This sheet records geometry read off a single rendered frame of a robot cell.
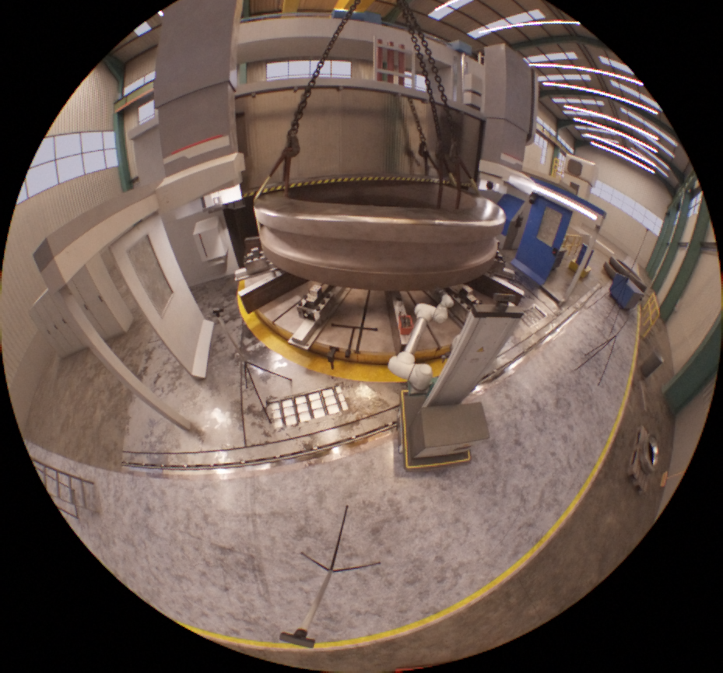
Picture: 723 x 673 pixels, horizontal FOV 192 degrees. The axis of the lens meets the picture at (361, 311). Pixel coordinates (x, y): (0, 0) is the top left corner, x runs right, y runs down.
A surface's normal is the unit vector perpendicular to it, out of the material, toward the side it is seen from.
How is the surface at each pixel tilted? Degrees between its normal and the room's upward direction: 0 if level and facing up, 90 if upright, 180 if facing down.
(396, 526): 0
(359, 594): 0
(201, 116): 90
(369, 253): 90
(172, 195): 90
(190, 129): 90
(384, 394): 0
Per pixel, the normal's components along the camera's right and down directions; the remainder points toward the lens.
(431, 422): 0.00, -0.75
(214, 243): 0.35, 0.63
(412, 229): 0.05, 0.67
